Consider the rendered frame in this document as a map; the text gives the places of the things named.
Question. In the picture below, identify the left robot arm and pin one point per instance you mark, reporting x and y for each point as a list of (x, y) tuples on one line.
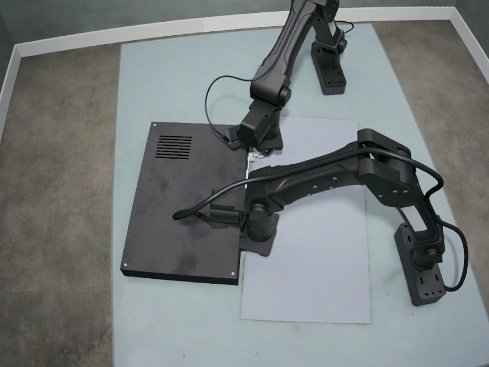
[(392, 182)]

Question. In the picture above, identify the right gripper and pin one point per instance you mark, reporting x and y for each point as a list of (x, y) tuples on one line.
[(271, 141)]

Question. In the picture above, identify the light grey flat mat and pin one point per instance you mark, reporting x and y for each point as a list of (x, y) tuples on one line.
[(317, 270)]

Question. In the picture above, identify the black rectangular enclosure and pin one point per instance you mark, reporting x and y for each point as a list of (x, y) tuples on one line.
[(182, 164)]

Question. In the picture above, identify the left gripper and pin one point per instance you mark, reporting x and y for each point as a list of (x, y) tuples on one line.
[(257, 241)]

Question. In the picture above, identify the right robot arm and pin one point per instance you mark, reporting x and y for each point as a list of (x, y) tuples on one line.
[(271, 92)]

